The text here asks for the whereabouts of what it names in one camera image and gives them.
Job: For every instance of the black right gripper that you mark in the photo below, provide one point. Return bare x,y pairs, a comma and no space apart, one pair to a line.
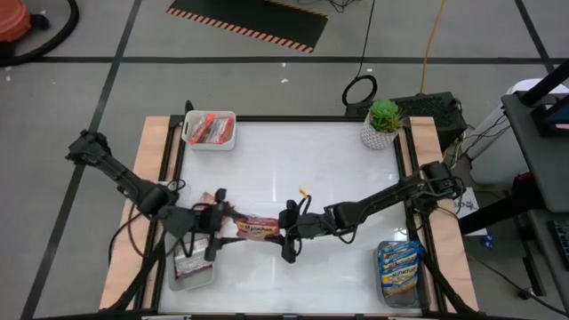
311,224

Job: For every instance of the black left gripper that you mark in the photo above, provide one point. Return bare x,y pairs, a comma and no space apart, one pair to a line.
209,222

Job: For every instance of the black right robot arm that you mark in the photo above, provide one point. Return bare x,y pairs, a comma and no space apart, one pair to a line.
382,197

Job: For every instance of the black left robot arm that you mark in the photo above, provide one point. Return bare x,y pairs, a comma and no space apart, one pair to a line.
115,169

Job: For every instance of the clear plastic bin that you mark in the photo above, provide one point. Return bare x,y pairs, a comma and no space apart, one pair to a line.
195,285

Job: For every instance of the white plastic bin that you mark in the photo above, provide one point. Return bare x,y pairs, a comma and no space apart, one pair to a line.
209,146

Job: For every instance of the light wooden side board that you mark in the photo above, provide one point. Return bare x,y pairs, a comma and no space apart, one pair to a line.
151,138
422,133

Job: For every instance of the dark grey plastic bin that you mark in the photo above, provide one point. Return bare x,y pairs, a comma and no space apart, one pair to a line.
404,303

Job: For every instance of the green plant in white pot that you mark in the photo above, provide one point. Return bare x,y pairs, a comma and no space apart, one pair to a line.
383,120

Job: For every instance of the white paper sheet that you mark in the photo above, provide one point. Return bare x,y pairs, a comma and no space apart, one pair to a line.
467,205

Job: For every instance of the black computer case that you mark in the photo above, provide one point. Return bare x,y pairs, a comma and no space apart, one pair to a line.
427,109

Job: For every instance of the small blue floor object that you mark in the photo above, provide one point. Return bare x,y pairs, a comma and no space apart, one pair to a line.
487,241

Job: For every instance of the black hazard-striped floor mat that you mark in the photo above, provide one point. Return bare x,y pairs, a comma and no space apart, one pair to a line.
249,20

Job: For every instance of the grey desk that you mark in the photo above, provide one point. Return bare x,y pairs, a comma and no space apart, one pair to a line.
542,169

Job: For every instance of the dark keyboard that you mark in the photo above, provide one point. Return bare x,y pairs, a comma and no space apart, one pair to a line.
561,240

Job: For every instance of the white round object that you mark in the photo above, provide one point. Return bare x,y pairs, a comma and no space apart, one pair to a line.
524,84

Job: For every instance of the dark screen on desk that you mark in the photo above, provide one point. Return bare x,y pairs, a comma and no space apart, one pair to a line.
551,122

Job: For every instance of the orange shop vacuum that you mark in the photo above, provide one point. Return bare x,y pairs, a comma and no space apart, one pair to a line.
13,20

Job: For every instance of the black metal table frame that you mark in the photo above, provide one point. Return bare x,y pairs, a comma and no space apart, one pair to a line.
311,118

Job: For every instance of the black diagonal post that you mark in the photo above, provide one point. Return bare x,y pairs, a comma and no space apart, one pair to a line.
544,82

